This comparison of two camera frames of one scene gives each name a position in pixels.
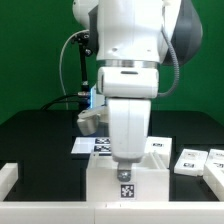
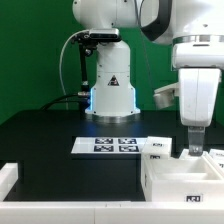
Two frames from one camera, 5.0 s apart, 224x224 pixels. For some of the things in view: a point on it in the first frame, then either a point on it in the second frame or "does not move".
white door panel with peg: [215, 160] does not move
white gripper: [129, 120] to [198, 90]
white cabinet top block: [160, 150] does not move
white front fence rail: [111, 212] does not move
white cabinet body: [150, 180] to [185, 178]
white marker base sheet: [86, 145] does not move
